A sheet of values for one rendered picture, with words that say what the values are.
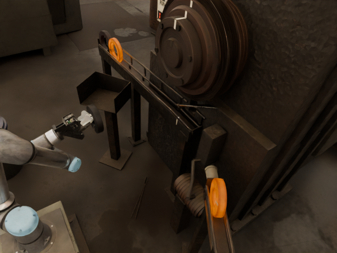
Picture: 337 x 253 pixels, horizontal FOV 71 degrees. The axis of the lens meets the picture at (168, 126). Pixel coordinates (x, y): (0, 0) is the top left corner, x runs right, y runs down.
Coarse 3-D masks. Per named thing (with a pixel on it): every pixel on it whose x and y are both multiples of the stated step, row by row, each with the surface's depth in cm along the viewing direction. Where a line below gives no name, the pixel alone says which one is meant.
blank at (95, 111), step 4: (92, 104) 124; (88, 108) 123; (92, 108) 120; (96, 108) 121; (88, 112) 127; (92, 112) 119; (96, 112) 120; (92, 116) 122; (96, 116) 119; (100, 116) 120; (96, 120) 119; (100, 120) 120; (92, 124) 129; (96, 124) 121; (100, 124) 121; (96, 128) 124; (100, 128) 122; (96, 132) 127; (100, 132) 126
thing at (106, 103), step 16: (96, 80) 160; (112, 80) 156; (80, 96) 149; (96, 96) 158; (112, 96) 158; (128, 96) 155; (112, 112) 145; (112, 128) 167; (112, 144) 180; (112, 160) 193
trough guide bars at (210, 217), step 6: (204, 198) 106; (210, 204) 98; (210, 210) 96; (210, 216) 94; (210, 222) 92; (228, 222) 92; (210, 228) 92; (228, 228) 90; (228, 234) 89; (228, 240) 89; (216, 246) 85; (228, 246) 88; (210, 252) 89; (216, 252) 83; (234, 252) 84
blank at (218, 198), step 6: (216, 180) 96; (222, 180) 96; (216, 186) 96; (222, 186) 93; (210, 192) 105; (216, 192) 95; (222, 192) 92; (210, 198) 104; (216, 198) 94; (222, 198) 91; (216, 204) 93; (222, 204) 91; (216, 210) 93; (222, 210) 91; (216, 216) 94; (222, 216) 93
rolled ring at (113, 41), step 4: (112, 40) 178; (116, 40) 177; (108, 44) 187; (112, 44) 186; (116, 44) 176; (112, 48) 189; (116, 48) 178; (120, 48) 177; (112, 52) 190; (120, 52) 178; (116, 56) 190; (120, 56) 180; (120, 60) 183
